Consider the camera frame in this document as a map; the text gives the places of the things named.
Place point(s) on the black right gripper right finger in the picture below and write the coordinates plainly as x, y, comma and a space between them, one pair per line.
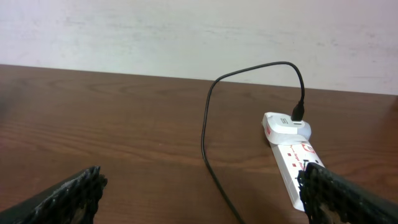
328, 198

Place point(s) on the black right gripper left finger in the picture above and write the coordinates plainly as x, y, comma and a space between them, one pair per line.
73, 200

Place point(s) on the white power strip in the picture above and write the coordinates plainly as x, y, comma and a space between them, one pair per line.
291, 159

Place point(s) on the white USB charger plug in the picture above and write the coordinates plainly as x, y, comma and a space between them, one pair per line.
281, 130

